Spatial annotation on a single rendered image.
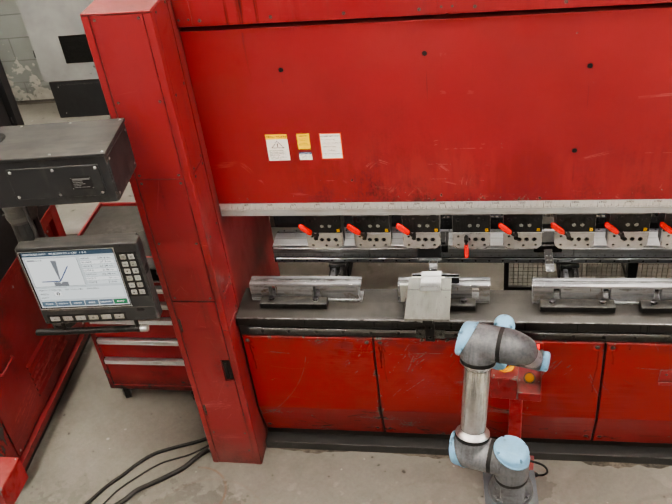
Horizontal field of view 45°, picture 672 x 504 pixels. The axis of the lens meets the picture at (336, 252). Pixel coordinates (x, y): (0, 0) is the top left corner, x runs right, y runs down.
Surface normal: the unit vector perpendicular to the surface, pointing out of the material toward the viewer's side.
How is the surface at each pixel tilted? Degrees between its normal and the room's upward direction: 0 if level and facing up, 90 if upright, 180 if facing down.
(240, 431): 90
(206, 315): 90
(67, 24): 90
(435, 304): 0
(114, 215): 0
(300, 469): 0
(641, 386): 90
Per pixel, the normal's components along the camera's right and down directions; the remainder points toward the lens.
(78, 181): -0.06, 0.60
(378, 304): -0.11, -0.80
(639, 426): -0.11, 0.77
